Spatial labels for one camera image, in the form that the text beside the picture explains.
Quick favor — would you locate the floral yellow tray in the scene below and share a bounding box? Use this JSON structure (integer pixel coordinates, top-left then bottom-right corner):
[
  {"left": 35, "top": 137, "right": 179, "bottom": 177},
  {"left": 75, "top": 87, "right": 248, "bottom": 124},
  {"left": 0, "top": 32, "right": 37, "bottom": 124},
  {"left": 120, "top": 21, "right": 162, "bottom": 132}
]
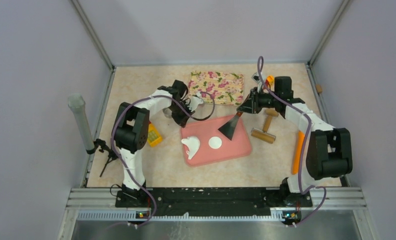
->
[{"left": 188, "top": 71, "right": 245, "bottom": 106}]

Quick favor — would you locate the red orange toy block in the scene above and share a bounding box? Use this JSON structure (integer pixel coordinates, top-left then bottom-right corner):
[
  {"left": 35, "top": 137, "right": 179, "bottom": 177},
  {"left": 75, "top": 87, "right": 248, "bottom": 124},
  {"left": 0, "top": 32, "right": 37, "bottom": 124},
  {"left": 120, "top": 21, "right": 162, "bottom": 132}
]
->
[{"left": 265, "top": 75, "right": 275, "bottom": 88}]

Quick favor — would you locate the wooden rolling pin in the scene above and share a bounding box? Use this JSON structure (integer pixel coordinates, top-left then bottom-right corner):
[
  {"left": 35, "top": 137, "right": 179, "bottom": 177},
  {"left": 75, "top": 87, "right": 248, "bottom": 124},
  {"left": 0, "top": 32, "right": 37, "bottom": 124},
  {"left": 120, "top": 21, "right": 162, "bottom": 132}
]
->
[{"left": 250, "top": 108, "right": 279, "bottom": 144}]

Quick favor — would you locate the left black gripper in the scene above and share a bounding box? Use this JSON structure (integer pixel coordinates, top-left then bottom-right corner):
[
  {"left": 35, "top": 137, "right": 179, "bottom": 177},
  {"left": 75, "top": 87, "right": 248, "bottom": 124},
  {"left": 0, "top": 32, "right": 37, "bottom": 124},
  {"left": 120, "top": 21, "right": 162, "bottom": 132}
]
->
[{"left": 168, "top": 101, "right": 195, "bottom": 128}]

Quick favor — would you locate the yellow multicolour toy block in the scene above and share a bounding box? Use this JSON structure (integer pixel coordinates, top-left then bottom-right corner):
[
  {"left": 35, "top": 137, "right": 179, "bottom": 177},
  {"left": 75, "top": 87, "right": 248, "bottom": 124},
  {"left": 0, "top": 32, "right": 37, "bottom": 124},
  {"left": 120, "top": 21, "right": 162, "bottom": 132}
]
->
[{"left": 147, "top": 121, "right": 163, "bottom": 147}]

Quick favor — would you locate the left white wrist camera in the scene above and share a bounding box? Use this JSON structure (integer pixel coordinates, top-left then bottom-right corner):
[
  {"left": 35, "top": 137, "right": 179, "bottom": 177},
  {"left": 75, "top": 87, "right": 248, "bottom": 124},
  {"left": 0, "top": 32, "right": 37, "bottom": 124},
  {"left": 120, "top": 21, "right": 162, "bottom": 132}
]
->
[{"left": 188, "top": 95, "right": 204, "bottom": 112}]

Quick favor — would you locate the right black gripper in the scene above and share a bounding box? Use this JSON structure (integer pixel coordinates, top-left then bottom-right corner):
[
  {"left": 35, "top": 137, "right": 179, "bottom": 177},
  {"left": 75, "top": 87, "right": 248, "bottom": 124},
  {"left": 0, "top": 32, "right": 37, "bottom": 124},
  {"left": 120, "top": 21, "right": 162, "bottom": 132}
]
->
[{"left": 236, "top": 87, "right": 279, "bottom": 115}]

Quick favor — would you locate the orange toy carrot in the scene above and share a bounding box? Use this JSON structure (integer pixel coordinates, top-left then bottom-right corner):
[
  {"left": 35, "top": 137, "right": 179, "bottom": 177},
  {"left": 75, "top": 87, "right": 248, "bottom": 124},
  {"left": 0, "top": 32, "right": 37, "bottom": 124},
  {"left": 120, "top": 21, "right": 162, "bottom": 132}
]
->
[{"left": 291, "top": 131, "right": 305, "bottom": 175}]

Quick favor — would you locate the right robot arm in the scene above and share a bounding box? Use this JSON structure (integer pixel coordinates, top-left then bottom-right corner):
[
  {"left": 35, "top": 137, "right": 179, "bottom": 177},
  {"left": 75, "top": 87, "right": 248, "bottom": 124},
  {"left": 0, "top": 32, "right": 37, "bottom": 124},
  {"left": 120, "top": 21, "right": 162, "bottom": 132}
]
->
[{"left": 237, "top": 75, "right": 353, "bottom": 206}]

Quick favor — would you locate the round white dumpling wrapper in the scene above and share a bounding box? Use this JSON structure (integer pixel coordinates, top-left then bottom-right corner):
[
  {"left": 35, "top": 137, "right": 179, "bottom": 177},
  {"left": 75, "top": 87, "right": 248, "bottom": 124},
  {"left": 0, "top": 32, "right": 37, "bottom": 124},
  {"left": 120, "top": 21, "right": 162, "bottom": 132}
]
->
[{"left": 208, "top": 136, "right": 223, "bottom": 150}]

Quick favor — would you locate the grey cylinder post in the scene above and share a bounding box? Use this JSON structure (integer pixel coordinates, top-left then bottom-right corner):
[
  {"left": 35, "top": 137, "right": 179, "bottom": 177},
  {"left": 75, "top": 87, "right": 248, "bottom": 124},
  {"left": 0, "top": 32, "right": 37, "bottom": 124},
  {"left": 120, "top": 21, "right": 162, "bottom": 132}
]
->
[{"left": 68, "top": 93, "right": 96, "bottom": 155}]

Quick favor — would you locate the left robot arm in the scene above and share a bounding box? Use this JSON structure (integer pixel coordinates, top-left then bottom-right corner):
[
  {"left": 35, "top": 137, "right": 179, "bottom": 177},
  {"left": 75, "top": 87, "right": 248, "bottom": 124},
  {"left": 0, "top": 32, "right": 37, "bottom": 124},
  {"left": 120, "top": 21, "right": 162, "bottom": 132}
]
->
[{"left": 111, "top": 80, "right": 196, "bottom": 207}]

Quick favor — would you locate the small black tripod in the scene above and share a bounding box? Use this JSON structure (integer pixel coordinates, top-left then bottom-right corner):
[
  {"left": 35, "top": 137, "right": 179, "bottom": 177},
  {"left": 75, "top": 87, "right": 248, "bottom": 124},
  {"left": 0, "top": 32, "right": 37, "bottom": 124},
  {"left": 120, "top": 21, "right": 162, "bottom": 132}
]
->
[{"left": 93, "top": 138, "right": 118, "bottom": 178}]

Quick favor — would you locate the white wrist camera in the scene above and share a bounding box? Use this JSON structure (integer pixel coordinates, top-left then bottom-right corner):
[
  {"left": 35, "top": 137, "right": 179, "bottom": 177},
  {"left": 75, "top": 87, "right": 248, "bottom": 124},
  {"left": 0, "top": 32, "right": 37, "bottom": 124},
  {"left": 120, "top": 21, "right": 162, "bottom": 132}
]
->
[
  {"left": 251, "top": 72, "right": 265, "bottom": 93},
  {"left": 188, "top": 95, "right": 204, "bottom": 112}
]

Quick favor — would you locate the pink plastic tray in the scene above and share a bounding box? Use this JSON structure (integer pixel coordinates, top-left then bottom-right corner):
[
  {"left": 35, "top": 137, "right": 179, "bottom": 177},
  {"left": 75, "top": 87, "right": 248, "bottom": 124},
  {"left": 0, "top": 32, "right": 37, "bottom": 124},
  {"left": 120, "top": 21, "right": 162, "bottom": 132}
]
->
[{"left": 180, "top": 115, "right": 253, "bottom": 167}]

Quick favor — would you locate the white dough ball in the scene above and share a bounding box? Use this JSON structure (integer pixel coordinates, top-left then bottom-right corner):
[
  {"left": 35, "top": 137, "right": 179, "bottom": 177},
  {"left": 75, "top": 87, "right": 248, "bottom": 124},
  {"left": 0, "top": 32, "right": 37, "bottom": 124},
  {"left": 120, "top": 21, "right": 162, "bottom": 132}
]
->
[{"left": 181, "top": 136, "right": 201, "bottom": 160}]

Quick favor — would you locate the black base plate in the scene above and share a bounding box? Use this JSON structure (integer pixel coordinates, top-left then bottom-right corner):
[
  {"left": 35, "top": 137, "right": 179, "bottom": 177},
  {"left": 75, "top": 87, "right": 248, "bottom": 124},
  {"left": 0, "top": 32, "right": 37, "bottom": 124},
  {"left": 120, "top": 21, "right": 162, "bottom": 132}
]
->
[{"left": 115, "top": 186, "right": 313, "bottom": 217}]

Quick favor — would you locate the small wooden wall knob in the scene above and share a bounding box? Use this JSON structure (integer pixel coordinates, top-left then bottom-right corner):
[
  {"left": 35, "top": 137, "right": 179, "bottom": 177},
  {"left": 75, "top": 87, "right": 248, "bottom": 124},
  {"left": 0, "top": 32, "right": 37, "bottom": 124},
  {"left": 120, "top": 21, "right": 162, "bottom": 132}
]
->
[{"left": 315, "top": 84, "right": 323, "bottom": 94}]

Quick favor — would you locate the metal scraper wooden handle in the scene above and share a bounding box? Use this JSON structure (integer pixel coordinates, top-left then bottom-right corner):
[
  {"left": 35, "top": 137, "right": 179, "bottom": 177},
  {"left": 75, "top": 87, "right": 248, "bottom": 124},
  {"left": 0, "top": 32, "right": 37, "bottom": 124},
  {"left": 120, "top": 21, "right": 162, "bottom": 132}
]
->
[{"left": 218, "top": 111, "right": 243, "bottom": 141}]

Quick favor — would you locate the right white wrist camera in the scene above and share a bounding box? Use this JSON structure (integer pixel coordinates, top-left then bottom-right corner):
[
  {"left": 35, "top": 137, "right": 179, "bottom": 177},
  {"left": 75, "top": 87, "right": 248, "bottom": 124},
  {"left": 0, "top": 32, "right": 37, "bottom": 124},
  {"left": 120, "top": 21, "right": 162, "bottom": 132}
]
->
[{"left": 251, "top": 72, "right": 265, "bottom": 93}]

